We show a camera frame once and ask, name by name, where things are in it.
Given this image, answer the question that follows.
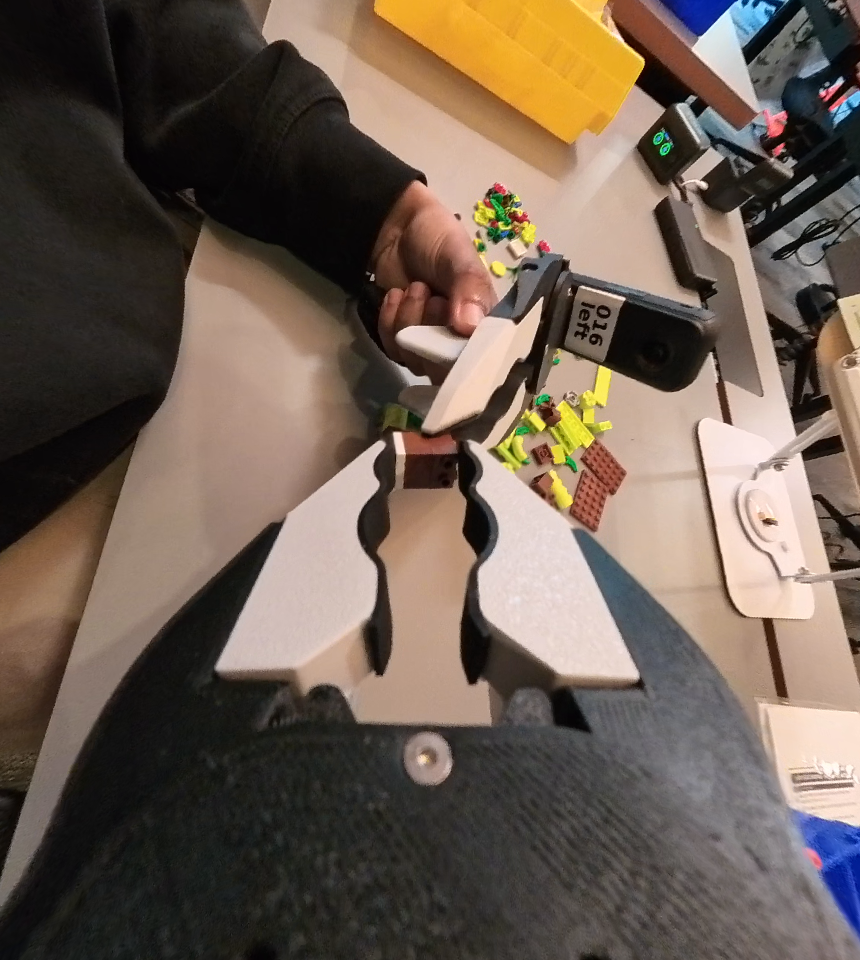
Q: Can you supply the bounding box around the person's left hand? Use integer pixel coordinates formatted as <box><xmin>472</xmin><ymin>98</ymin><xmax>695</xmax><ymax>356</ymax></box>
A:
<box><xmin>368</xmin><ymin>180</ymin><xmax>500</xmax><ymax>376</ymax></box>

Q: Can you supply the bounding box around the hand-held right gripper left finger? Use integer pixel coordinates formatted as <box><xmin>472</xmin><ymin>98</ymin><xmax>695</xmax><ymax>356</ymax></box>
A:
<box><xmin>214</xmin><ymin>439</ymin><xmax>395</xmax><ymax>695</ymax></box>

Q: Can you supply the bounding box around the person's black clothing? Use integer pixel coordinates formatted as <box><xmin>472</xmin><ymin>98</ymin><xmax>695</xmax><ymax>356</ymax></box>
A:
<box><xmin>0</xmin><ymin>0</ymin><xmax>431</xmax><ymax>586</ymax></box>

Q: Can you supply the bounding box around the white book stand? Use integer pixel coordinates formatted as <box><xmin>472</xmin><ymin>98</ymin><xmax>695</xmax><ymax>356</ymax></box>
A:
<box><xmin>696</xmin><ymin>288</ymin><xmax>860</xmax><ymax>622</ymax></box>

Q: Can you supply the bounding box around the pile of toy bricks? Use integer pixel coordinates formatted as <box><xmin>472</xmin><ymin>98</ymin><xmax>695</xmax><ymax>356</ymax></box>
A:
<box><xmin>490</xmin><ymin>363</ymin><xmax>629</xmax><ymax>534</ymax></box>

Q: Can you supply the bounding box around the black flat box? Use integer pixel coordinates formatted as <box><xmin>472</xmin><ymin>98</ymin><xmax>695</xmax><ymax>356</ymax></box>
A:
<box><xmin>653</xmin><ymin>195</ymin><xmax>721</xmax><ymax>295</ymax></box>

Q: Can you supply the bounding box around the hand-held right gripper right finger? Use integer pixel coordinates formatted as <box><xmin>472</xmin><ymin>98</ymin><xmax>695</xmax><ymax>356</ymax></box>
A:
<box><xmin>460</xmin><ymin>439</ymin><xmax>642</xmax><ymax>721</ymax></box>

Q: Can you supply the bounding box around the printed paper sheet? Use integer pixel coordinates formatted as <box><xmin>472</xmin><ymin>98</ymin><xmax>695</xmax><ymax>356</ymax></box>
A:
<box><xmin>756</xmin><ymin>697</ymin><xmax>860</xmax><ymax>835</ymax></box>

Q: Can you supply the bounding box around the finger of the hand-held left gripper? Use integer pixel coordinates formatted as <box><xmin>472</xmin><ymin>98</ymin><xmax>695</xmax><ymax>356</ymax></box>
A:
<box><xmin>454</xmin><ymin>366</ymin><xmax>543</xmax><ymax>445</ymax></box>
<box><xmin>421</xmin><ymin>315</ymin><xmax>545</xmax><ymax>439</ymax></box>

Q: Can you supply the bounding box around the yellow plastic bin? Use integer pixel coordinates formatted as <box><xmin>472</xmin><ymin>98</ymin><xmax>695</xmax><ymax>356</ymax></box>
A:
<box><xmin>373</xmin><ymin>0</ymin><xmax>647</xmax><ymax>145</ymax></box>

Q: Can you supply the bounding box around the pile of small toy pieces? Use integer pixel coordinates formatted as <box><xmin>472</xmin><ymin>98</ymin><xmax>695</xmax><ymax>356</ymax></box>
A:
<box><xmin>469</xmin><ymin>180</ymin><xmax>555</xmax><ymax>280</ymax></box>

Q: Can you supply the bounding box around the black power adapter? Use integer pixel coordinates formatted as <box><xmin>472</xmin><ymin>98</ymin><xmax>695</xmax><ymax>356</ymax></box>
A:
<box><xmin>700</xmin><ymin>153</ymin><xmax>796</xmax><ymax>215</ymax></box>

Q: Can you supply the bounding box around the person's left forearm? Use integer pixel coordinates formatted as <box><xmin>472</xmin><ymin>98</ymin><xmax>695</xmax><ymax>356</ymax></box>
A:
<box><xmin>197</xmin><ymin>37</ymin><xmax>431</xmax><ymax>295</ymax></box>

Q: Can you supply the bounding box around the brown toy brick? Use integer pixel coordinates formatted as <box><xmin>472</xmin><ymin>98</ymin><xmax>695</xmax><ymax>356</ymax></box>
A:
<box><xmin>403</xmin><ymin>433</ymin><xmax>462</xmax><ymax>490</ymax></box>

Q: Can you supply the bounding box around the black charger green display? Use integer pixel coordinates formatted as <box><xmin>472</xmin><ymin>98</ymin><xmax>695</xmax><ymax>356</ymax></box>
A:
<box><xmin>637</xmin><ymin>103</ymin><xmax>713</xmax><ymax>186</ymax></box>

